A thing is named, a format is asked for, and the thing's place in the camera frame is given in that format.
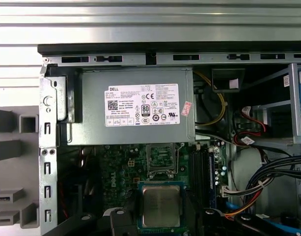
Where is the silver topped CPU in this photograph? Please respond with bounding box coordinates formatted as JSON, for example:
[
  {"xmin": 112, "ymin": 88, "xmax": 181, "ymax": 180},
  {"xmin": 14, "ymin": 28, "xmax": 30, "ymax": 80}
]
[{"xmin": 137, "ymin": 180, "xmax": 188, "ymax": 235}]

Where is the black cable bundle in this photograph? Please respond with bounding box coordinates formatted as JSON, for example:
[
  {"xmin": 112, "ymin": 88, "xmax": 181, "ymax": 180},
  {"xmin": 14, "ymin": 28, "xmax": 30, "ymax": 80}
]
[{"xmin": 243, "ymin": 152, "xmax": 301, "ymax": 217}]

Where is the grey parts rack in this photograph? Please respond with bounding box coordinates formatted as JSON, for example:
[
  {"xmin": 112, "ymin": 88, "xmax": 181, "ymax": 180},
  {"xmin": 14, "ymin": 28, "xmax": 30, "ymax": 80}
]
[{"xmin": 0, "ymin": 105, "xmax": 40, "ymax": 229}]

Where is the yellow wire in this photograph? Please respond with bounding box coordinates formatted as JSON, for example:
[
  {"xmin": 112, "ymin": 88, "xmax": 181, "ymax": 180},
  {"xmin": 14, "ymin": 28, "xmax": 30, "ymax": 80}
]
[{"xmin": 193, "ymin": 70, "xmax": 227, "ymax": 127}]

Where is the black PC case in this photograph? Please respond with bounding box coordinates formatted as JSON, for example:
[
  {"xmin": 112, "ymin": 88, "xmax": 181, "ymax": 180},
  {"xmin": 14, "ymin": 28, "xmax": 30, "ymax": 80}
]
[{"xmin": 37, "ymin": 44, "xmax": 301, "ymax": 236}]

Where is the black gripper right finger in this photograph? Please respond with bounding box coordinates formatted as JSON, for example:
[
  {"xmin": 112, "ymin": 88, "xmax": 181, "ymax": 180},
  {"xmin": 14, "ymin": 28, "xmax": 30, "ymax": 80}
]
[{"xmin": 186, "ymin": 192, "xmax": 276, "ymax": 236}]

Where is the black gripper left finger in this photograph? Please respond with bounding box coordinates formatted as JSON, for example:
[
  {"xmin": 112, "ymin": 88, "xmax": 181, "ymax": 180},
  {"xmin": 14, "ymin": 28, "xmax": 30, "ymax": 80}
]
[{"xmin": 50, "ymin": 208, "xmax": 140, "ymax": 236}]

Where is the green motherboard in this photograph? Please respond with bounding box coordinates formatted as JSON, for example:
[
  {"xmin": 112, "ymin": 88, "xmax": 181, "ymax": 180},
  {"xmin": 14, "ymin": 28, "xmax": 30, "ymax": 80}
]
[{"xmin": 79, "ymin": 141, "xmax": 230, "ymax": 236}]

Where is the grey metal drive cage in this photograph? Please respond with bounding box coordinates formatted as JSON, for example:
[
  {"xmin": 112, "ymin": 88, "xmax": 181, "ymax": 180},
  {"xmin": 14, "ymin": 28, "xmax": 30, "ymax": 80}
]
[{"xmin": 248, "ymin": 62, "xmax": 301, "ymax": 146}]

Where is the white wire connector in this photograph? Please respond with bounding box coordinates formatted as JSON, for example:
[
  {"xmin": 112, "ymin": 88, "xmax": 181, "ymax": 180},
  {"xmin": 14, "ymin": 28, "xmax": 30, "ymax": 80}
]
[{"xmin": 219, "ymin": 184, "xmax": 230, "ymax": 198}]

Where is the black RAM slot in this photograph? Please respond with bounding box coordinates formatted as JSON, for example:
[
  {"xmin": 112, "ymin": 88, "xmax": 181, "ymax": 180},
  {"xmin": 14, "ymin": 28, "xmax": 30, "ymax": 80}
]
[
  {"xmin": 202, "ymin": 145, "xmax": 210, "ymax": 209},
  {"xmin": 191, "ymin": 145, "xmax": 198, "ymax": 209},
  {"xmin": 197, "ymin": 145, "xmax": 204, "ymax": 209}
]

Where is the RAM stick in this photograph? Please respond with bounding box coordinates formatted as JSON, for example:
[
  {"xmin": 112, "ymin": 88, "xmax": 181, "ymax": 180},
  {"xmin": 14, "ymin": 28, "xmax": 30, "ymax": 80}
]
[{"xmin": 208, "ymin": 147, "xmax": 218, "ymax": 209}]

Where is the orange wire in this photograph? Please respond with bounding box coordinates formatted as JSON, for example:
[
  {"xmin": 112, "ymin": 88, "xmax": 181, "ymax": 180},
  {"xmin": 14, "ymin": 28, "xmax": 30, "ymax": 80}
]
[{"xmin": 223, "ymin": 196, "xmax": 264, "ymax": 219}]

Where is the metal locking lever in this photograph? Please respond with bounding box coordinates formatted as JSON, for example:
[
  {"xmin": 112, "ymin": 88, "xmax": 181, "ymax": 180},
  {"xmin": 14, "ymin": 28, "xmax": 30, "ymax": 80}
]
[{"xmin": 175, "ymin": 142, "xmax": 186, "ymax": 176}]

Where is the grey power supply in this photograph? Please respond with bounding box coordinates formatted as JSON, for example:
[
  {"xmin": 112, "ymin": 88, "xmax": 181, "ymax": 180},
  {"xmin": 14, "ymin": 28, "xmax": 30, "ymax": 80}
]
[{"xmin": 66, "ymin": 67, "xmax": 196, "ymax": 147}]

